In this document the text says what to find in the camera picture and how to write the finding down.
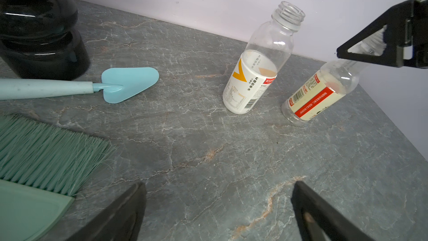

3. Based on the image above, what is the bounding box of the black glossy plant vase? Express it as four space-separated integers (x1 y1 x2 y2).
1 0 90 80

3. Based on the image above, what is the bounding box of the clear bottle red cream label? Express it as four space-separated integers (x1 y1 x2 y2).
281 26 389 127

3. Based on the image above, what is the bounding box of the clear bottle yellow white label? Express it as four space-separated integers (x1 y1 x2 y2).
222 1 305 114

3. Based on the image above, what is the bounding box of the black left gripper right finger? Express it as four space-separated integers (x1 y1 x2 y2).
291 181 373 241

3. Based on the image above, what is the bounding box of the light blue plastic trowel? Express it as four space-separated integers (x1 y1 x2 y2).
1 67 159 104

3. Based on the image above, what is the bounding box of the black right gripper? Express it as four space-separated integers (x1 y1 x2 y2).
337 0 428 69

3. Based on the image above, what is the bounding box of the green hand brush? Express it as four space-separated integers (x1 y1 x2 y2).
1 114 116 196

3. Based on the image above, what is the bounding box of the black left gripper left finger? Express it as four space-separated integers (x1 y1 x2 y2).
68 182 147 241

